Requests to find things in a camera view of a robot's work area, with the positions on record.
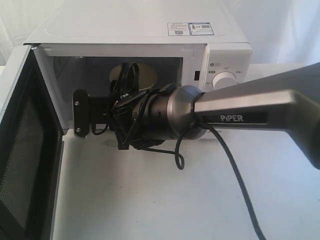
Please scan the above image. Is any cream ceramic bowl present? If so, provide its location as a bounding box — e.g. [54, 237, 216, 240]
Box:
[109, 63, 158, 91]

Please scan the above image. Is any white microwave door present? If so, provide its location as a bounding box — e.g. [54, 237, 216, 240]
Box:
[0, 45, 64, 240]

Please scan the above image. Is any white microwave oven body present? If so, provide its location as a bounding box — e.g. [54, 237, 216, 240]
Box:
[25, 13, 253, 130]

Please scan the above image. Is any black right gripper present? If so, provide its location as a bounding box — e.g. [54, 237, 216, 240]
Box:
[88, 87, 165, 150]

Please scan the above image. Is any white upper microwave knob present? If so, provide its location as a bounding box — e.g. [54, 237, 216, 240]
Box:
[211, 71, 238, 90]

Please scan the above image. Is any clear tape patch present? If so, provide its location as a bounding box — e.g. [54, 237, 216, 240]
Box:
[101, 139, 118, 148]

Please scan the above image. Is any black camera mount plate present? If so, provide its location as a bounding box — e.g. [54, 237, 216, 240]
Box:
[72, 89, 90, 139]

